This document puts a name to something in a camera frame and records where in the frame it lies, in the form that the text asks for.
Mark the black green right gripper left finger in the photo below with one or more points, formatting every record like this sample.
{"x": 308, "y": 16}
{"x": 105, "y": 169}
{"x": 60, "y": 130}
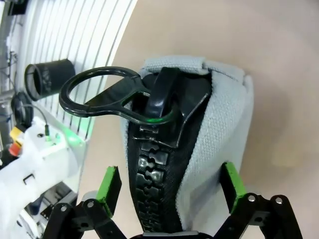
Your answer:
{"x": 109, "y": 194}

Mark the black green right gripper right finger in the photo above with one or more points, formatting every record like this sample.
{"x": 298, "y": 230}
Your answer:
{"x": 235, "y": 189}

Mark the grey zipper pouch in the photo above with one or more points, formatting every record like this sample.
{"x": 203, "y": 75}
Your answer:
{"x": 224, "y": 124}

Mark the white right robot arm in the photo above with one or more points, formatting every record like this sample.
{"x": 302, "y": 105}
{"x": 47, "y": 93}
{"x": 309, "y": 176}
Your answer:
{"x": 37, "y": 159}

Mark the red yellow emergency stop button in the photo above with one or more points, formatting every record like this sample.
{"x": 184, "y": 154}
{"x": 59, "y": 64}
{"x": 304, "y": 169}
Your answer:
{"x": 15, "y": 148}

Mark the black cylinder tube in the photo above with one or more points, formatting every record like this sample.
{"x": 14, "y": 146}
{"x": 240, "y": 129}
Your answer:
{"x": 52, "y": 77}

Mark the white slatted panel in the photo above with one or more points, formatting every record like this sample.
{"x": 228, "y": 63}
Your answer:
{"x": 82, "y": 37}

